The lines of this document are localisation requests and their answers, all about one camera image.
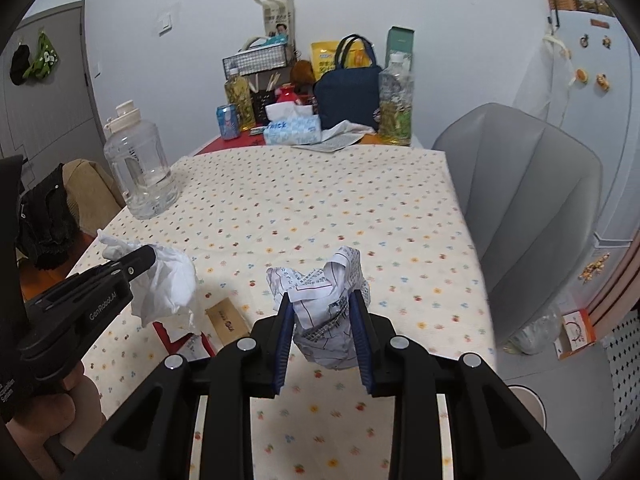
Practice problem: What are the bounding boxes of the black hanging cloth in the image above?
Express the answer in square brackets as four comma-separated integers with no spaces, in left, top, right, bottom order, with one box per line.
[10,42,32,86]

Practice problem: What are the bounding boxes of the white trash bin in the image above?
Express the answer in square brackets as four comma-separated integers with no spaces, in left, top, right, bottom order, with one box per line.
[507,384,548,431]

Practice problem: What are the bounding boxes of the beige printed tote bag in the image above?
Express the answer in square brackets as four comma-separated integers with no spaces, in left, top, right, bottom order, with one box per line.
[251,0,297,46]

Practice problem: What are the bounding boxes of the large tea bottle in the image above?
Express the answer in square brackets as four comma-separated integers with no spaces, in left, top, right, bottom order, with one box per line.
[377,52,416,147]

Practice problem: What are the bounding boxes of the brown coat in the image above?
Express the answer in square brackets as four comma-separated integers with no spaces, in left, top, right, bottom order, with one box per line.
[61,158,126,221]

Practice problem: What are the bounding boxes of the yellow snack packet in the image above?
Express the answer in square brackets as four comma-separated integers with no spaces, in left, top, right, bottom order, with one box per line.
[310,41,376,81]

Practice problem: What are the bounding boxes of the red and white packet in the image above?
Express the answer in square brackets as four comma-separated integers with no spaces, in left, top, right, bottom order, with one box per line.
[152,320,218,361]

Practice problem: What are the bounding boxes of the white refrigerator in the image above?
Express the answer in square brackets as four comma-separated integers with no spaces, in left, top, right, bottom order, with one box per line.
[547,7,640,261]

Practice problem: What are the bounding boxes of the orange and white box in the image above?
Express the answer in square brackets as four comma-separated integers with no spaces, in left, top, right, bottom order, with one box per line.
[554,308,598,361]

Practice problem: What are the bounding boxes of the black garment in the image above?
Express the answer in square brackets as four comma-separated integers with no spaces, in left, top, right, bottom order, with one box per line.
[17,162,81,271]

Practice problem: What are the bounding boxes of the tall green box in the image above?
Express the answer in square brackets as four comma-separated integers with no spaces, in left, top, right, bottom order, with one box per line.
[385,26,417,61]

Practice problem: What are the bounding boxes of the white hanging bag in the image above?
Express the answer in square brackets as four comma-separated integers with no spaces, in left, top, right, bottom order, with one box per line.
[515,32,573,126]

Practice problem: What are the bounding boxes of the brown cardboard piece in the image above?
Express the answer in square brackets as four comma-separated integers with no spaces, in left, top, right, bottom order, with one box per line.
[206,297,251,343]

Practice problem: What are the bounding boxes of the clear water jug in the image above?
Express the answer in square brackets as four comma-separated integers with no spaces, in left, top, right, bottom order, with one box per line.
[102,101,180,219]

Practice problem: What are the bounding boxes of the blue tissue box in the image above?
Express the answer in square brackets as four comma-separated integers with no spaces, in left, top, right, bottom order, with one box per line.
[262,102,322,147]

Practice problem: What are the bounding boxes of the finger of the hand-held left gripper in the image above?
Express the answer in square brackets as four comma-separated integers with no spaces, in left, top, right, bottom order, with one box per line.
[25,244,157,307]

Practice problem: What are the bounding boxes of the black pen holder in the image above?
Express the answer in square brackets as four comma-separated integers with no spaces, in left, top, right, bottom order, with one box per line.
[250,75,281,123]

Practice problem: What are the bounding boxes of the white tissue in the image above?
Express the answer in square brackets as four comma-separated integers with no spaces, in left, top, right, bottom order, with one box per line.
[96,229,197,333]

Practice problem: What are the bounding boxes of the green hanging cloth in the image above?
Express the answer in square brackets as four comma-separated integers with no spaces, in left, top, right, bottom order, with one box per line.
[29,30,61,83]

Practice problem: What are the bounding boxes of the grey door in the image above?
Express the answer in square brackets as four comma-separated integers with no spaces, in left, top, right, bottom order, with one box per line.
[0,0,101,191]

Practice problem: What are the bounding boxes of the brown plush toy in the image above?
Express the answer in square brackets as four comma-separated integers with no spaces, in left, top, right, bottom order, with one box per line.
[291,59,316,86]

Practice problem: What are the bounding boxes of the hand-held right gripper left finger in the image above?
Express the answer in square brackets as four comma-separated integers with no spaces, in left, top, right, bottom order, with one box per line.
[62,292,293,480]

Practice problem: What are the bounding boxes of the pink curtain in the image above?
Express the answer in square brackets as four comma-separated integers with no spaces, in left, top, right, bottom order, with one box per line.
[590,230,640,321]

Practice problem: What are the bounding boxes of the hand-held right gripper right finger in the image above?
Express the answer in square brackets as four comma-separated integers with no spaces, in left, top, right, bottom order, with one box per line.
[348,291,583,480]

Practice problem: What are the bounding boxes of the grey upholstered chair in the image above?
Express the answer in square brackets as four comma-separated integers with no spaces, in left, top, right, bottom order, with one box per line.
[431,102,603,346]

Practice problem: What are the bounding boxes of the white folded paper sheet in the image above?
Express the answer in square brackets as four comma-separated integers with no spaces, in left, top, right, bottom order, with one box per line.
[292,120,376,153]

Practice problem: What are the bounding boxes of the printed paper ball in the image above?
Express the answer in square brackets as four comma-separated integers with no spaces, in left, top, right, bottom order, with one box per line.
[266,246,372,371]

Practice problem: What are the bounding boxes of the person's left hand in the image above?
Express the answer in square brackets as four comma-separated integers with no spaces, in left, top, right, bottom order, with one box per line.
[7,361,108,478]

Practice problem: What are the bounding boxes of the black wire basket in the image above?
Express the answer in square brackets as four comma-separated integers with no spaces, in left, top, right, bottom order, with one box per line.
[222,40,296,81]

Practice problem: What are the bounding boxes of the floral tablecloth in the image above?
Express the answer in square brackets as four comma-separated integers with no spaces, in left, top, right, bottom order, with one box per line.
[65,147,496,480]

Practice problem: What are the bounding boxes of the navy lunch bag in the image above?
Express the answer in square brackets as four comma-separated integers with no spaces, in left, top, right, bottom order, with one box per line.
[313,35,385,131]

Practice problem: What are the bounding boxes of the dark wire basket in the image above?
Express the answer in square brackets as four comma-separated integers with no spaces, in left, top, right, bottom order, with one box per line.
[572,0,613,15]

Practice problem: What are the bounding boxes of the clear plastic bag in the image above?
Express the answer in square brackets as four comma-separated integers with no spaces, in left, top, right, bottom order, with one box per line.
[510,305,563,356]

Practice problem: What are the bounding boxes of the gold figure magnet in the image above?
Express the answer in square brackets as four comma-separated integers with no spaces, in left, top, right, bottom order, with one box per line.
[579,251,612,283]

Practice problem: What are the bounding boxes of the blue drink can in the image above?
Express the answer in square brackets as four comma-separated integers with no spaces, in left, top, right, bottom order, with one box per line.
[216,104,242,141]

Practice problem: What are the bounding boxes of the small tea bottle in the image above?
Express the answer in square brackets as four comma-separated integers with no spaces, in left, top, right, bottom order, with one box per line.
[224,71,256,132]

